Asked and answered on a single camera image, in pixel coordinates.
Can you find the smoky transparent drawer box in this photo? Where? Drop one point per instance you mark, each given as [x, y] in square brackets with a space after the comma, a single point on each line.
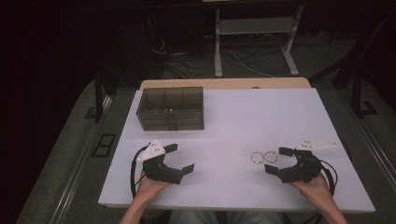
[169, 105]

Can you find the black metal stand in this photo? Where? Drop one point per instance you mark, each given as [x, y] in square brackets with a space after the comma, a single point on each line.
[98, 96]
[356, 96]

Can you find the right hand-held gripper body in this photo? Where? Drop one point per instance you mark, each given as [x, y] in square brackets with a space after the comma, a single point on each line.
[303, 171]

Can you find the aluminium rail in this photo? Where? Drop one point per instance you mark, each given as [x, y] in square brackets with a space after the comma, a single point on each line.
[373, 146]
[77, 174]

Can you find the person's right hand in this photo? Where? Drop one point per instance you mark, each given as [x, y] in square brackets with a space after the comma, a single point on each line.
[316, 189]

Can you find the person's left hand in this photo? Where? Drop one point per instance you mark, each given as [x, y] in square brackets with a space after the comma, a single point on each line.
[149, 188]

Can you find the wooden table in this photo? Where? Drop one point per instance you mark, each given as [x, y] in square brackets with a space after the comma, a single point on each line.
[224, 83]

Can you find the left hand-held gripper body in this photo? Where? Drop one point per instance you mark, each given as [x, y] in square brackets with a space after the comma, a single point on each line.
[158, 171]

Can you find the white metal stand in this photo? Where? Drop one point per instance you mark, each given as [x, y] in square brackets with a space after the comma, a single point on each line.
[218, 46]

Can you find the white foam board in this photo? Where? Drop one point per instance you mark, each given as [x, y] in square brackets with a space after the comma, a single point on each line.
[236, 124]

